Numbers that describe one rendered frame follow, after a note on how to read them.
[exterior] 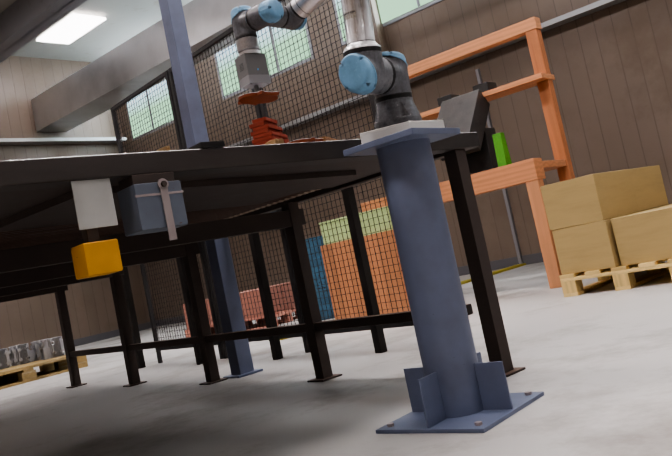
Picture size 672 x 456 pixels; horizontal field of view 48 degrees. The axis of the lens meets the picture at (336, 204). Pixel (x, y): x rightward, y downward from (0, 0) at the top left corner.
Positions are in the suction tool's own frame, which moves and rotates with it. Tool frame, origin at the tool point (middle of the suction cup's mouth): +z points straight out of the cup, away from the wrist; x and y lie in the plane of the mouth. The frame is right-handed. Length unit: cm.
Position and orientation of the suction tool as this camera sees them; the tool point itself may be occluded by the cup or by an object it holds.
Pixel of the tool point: (258, 99)
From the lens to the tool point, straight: 254.2
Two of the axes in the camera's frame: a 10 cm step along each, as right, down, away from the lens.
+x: 6.0, -1.8, -7.8
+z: 2.0, 9.8, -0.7
